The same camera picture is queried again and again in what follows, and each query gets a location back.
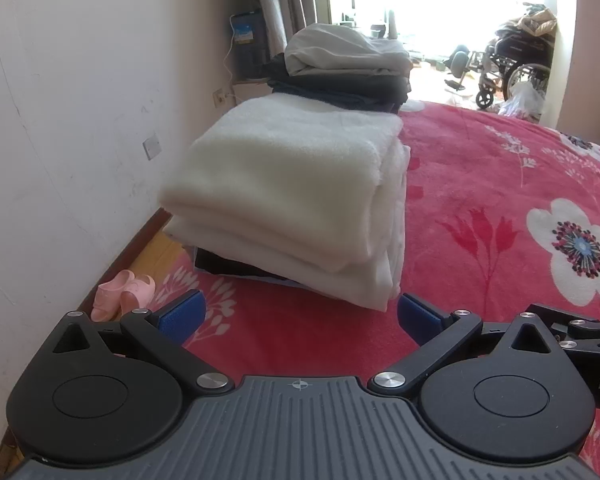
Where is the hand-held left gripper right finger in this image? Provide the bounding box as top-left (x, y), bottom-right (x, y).
top-left (367, 291), bottom-right (553, 397)

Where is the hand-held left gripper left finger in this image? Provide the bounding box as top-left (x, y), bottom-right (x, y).
top-left (50, 288), bottom-right (235, 397)

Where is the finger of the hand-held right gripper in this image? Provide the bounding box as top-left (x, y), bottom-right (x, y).
top-left (559, 336), bottom-right (600, 362)
top-left (525, 302), bottom-right (600, 339)

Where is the stack of white clothes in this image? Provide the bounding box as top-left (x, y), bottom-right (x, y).
top-left (161, 144), bottom-right (413, 312)

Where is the cream fleece garment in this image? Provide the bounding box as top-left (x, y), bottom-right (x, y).
top-left (159, 95), bottom-right (404, 267)

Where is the stack of dark folded clothes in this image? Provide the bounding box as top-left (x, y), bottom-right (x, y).
top-left (259, 22), bottom-right (415, 117)

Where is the pink slipper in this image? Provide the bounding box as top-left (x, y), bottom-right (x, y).
top-left (119, 274), bottom-right (157, 317)
top-left (90, 269), bottom-right (137, 323)

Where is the pink floral blanket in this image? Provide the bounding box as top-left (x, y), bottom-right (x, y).
top-left (145, 100), bottom-right (600, 471)

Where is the white plastic bag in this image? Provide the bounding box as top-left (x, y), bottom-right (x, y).
top-left (499, 80), bottom-right (549, 122)

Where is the black wheelchair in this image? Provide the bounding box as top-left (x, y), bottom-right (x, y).
top-left (442, 20), bottom-right (556, 111)

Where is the beige jacket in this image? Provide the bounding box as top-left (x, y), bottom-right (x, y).
top-left (516, 2), bottom-right (559, 39)

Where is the beige curtain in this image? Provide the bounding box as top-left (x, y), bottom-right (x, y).
top-left (246, 0), bottom-right (332, 57)

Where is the white cable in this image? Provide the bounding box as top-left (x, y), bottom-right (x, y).
top-left (222, 27), bottom-right (240, 107)

